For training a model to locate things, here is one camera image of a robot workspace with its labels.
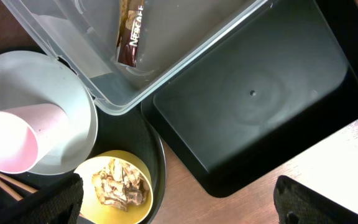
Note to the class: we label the black rectangular bin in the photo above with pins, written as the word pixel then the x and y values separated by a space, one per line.
pixel 281 81

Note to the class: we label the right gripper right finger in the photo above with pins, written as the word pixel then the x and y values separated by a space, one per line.
pixel 297 204

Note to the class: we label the round black tray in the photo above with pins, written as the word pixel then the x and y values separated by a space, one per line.
pixel 132 133

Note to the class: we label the pink plastic cup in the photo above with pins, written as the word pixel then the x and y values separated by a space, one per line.
pixel 28 133

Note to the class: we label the white round plate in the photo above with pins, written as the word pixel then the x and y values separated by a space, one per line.
pixel 30 78

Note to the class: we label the wooden chopstick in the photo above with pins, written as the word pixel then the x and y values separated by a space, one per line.
pixel 10 191
pixel 17 183

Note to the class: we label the yellow bowl with scraps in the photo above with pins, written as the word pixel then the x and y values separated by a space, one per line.
pixel 117 188

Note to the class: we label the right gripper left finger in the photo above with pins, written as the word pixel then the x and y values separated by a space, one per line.
pixel 57 203

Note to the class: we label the gold coffee sachet wrapper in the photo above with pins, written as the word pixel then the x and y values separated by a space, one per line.
pixel 130 21

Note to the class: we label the clear plastic bin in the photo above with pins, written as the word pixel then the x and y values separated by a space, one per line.
pixel 84 34

